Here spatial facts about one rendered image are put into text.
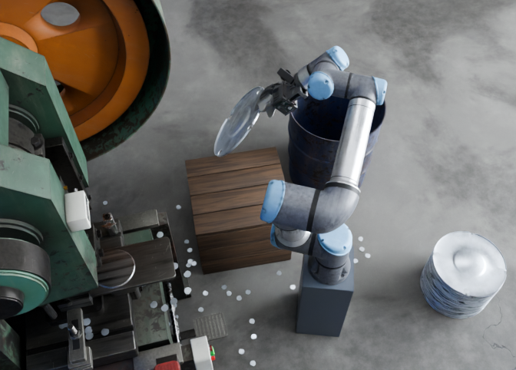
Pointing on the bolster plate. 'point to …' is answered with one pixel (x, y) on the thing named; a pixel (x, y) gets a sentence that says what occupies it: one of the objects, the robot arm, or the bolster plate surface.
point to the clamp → (77, 342)
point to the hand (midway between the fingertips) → (259, 107)
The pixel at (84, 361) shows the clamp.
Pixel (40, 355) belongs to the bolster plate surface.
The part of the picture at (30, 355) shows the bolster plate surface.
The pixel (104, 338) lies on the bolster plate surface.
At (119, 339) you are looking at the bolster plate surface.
